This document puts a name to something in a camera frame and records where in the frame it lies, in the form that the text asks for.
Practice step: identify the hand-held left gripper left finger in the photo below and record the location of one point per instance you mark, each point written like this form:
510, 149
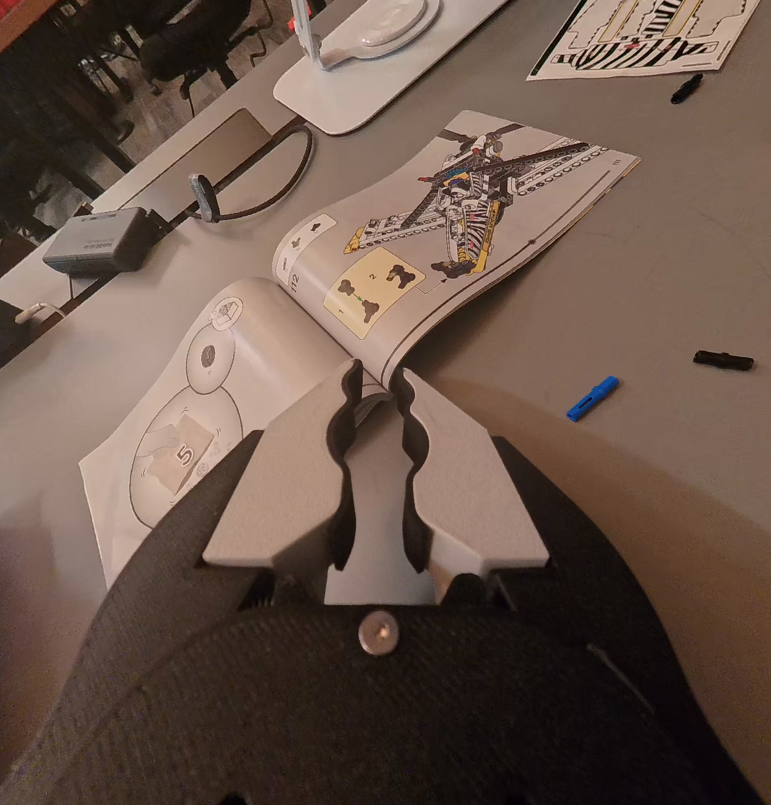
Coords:
278, 497

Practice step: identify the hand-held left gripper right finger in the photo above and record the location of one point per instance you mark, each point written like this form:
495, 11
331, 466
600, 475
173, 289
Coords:
473, 497

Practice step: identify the instruction booklet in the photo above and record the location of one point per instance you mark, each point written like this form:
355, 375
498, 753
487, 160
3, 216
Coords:
423, 251

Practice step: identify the zebra sticker sheet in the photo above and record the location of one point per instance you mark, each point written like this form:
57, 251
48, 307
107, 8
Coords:
643, 38

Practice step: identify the blue toy pin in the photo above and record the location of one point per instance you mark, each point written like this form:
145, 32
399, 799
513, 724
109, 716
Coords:
592, 399

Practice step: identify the black toy axle pin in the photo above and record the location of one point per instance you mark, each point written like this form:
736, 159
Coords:
722, 360

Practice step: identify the white plug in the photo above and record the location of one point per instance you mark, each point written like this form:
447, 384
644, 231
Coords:
36, 312

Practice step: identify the grey power brick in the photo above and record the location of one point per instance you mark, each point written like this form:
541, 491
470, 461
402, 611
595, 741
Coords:
90, 242

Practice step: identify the silver monitor stand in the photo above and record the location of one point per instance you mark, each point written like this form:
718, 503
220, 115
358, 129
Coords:
373, 63

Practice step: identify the black office chair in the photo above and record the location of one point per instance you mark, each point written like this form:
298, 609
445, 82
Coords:
190, 56

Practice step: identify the short black toy pin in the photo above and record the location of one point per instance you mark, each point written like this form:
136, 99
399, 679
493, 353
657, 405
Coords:
686, 88

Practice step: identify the red storage bin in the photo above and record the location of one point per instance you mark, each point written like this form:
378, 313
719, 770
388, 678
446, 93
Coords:
8, 16

